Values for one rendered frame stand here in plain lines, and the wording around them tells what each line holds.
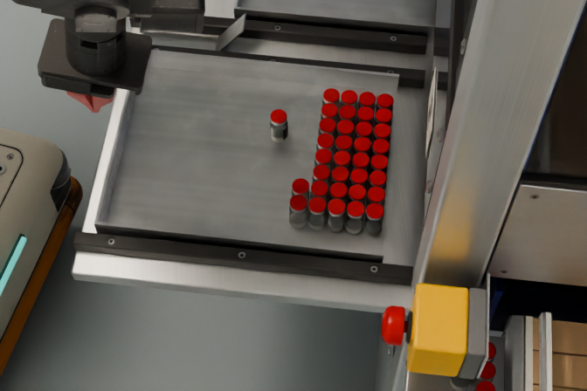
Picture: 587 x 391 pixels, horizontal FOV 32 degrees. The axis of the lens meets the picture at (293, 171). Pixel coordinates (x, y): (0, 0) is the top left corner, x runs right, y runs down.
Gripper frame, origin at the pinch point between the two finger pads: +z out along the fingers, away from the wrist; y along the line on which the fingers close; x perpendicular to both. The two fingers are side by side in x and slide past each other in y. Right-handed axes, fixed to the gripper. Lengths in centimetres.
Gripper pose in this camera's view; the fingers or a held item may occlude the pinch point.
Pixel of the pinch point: (96, 103)
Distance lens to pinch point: 111.8
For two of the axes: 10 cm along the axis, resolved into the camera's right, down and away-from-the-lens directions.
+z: -1.6, 4.9, 8.6
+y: 9.8, 1.8, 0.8
